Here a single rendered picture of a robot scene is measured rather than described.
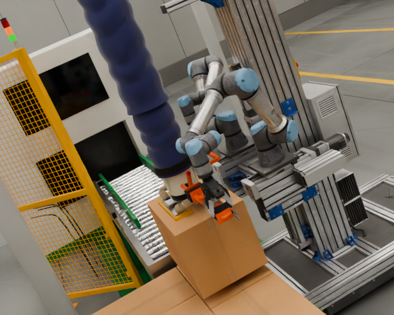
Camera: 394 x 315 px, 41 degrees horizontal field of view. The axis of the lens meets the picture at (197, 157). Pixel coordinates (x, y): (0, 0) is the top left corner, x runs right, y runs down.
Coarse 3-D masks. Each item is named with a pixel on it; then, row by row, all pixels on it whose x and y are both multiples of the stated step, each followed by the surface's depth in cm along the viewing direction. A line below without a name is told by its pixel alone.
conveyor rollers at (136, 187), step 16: (128, 176) 539; (144, 176) 517; (128, 192) 495; (144, 192) 481; (144, 208) 446; (128, 224) 425; (144, 224) 411; (144, 240) 385; (160, 240) 378; (160, 256) 360
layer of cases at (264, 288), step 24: (144, 288) 325; (168, 288) 314; (192, 288) 304; (240, 288) 286; (264, 288) 278; (288, 288) 270; (96, 312) 321; (120, 312) 310; (144, 312) 300; (168, 312) 291; (192, 312) 283; (216, 312) 274; (240, 312) 267; (264, 312) 260; (288, 312) 253; (312, 312) 246
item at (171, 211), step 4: (160, 200) 310; (164, 200) 306; (160, 204) 305; (164, 204) 300; (164, 208) 297; (168, 208) 293; (172, 208) 291; (188, 208) 285; (168, 212) 290; (172, 212) 287; (180, 212) 282; (184, 212) 281; (188, 212) 281; (172, 216) 283; (176, 216) 281; (180, 216) 280; (184, 216) 280; (176, 220) 279
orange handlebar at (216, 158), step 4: (212, 152) 313; (212, 156) 310; (216, 156) 305; (212, 160) 302; (216, 160) 302; (184, 188) 280; (196, 196) 264; (200, 196) 261; (204, 196) 259; (200, 200) 258; (204, 200) 261; (216, 204) 247; (228, 212) 234; (224, 216) 233; (228, 216) 234
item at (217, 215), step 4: (220, 204) 241; (224, 204) 240; (216, 208) 239; (220, 208) 238; (224, 208) 236; (228, 208) 235; (216, 212) 235; (220, 212) 234; (224, 212) 234; (216, 216) 234; (220, 216) 234; (232, 216) 236; (216, 220) 239; (220, 220) 235; (224, 220) 235
